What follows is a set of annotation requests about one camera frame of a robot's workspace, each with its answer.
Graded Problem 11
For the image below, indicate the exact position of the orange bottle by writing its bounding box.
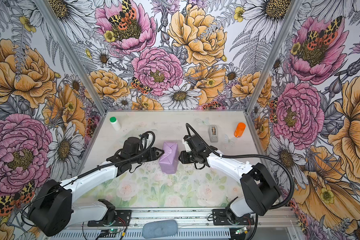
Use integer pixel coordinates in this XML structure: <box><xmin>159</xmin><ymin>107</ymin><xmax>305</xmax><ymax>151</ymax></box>
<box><xmin>234</xmin><ymin>122</ymin><xmax>246</xmax><ymax>138</ymax></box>

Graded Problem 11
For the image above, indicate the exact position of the white bottle green cap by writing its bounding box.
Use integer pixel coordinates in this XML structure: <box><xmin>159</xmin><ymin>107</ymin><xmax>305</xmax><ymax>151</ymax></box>
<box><xmin>110</xmin><ymin>117</ymin><xmax>122</xmax><ymax>131</ymax></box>

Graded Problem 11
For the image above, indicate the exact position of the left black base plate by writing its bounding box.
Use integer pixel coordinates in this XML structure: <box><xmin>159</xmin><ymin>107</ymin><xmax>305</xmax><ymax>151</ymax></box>
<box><xmin>87</xmin><ymin>210</ymin><xmax>132</xmax><ymax>227</ymax></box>

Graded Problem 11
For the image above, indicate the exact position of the right black corrugated cable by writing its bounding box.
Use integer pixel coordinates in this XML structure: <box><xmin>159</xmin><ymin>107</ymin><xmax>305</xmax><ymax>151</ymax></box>
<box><xmin>185</xmin><ymin>122</ymin><xmax>295</xmax><ymax>240</ymax></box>

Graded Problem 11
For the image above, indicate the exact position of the pink wrapping paper sheet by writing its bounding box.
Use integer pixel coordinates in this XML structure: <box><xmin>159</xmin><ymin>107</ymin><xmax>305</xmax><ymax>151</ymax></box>
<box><xmin>159</xmin><ymin>142</ymin><xmax>179</xmax><ymax>175</ymax></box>

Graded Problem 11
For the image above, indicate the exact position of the grey tape dispenser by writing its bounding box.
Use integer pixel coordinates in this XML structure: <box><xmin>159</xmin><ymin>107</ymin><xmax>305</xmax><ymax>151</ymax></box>
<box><xmin>208</xmin><ymin>125</ymin><xmax>219</xmax><ymax>143</ymax></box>

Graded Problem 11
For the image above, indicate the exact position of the aluminium front rail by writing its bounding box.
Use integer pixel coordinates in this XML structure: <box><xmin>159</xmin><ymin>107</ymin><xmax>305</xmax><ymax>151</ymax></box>
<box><xmin>44</xmin><ymin>206</ymin><xmax>298</xmax><ymax>229</ymax></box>

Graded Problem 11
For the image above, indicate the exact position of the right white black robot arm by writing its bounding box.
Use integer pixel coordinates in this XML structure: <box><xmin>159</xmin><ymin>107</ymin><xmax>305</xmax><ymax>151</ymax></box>
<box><xmin>179</xmin><ymin>135</ymin><xmax>281</xmax><ymax>224</ymax></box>

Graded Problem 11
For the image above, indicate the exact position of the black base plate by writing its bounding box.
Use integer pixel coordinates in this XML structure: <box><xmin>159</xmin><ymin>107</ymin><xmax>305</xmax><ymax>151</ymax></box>
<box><xmin>212</xmin><ymin>209</ymin><xmax>255</xmax><ymax>226</ymax></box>
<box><xmin>87</xmin><ymin>210</ymin><xmax>132</xmax><ymax>227</ymax></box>

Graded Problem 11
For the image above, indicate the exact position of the grey foam pad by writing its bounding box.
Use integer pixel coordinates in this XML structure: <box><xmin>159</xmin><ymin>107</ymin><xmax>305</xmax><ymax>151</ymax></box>
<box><xmin>142</xmin><ymin>220</ymin><xmax>178</xmax><ymax>239</ymax></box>

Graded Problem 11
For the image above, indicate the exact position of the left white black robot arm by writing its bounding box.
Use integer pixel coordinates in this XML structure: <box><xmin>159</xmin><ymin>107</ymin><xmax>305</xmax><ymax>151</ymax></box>
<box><xmin>26</xmin><ymin>131</ymin><xmax>164</xmax><ymax>237</ymax></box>

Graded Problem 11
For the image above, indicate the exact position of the left black cable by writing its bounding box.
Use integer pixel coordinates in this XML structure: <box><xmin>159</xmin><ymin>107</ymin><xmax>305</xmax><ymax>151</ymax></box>
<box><xmin>20</xmin><ymin>130</ymin><xmax>156</xmax><ymax>227</ymax></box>

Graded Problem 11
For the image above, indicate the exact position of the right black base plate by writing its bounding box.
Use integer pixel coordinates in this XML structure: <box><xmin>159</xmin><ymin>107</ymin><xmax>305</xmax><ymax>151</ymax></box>
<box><xmin>212</xmin><ymin>209</ymin><xmax>255</xmax><ymax>226</ymax></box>

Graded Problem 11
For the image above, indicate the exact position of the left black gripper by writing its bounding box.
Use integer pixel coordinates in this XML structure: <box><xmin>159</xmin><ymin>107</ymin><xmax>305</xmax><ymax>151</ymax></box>
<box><xmin>130</xmin><ymin>146</ymin><xmax>165</xmax><ymax>164</ymax></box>

